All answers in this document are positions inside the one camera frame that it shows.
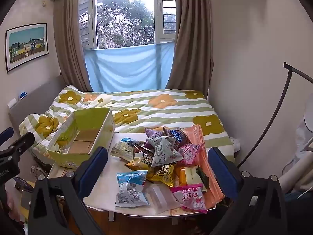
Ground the grey snack packet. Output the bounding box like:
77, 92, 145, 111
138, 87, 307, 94
145, 136, 184, 168

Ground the window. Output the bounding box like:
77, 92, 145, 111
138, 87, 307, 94
78, 0, 177, 50

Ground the floral striped quilt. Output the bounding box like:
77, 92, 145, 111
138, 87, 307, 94
19, 85, 236, 163

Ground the yellow-green cardboard box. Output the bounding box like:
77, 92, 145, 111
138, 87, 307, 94
46, 107, 116, 169

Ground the framed wall picture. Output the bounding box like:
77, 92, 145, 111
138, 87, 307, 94
5, 23, 49, 73

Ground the dark brown snack packet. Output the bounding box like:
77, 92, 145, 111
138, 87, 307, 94
163, 127, 189, 150

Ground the blue-white snack packet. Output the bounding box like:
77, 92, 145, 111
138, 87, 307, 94
115, 170, 150, 207
110, 137, 137, 158

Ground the light blue cloth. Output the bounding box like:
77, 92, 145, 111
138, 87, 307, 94
84, 43, 174, 92

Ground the pale green-white snack packet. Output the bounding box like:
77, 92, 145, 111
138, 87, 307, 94
184, 166, 203, 185

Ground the pink printed snack packet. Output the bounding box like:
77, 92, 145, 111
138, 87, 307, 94
180, 143, 204, 165

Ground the pink-white candy packet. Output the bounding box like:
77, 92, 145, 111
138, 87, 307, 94
170, 185, 208, 213

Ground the dark green snack packet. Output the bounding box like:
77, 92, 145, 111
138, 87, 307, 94
197, 168, 208, 192

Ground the black lamp stand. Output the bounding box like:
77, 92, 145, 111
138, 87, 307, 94
237, 62, 313, 169

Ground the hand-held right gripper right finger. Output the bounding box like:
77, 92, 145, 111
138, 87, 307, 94
208, 147, 288, 235

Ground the yellow snack packet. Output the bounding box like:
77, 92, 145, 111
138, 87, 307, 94
125, 158, 175, 188

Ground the orange snack packet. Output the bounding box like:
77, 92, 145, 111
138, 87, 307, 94
178, 168, 187, 186

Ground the black-brown snack packet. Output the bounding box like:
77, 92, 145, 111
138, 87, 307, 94
133, 144, 154, 167

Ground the grey headboard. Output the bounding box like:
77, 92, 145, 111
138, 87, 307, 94
8, 75, 65, 134

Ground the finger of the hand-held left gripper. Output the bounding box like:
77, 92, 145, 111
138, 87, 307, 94
0, 127, 14, 144
0, 132, 35, 160

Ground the clear plastic bag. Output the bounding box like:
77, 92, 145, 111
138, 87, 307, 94
143, 182, 181, 214

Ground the orange towel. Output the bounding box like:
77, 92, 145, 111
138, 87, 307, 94
183, 124, 225, 208

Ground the purple snack packet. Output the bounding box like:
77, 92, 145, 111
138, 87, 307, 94
145, 127, 167, 150

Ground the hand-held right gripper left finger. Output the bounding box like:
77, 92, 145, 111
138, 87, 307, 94
28, 147, 109, 235

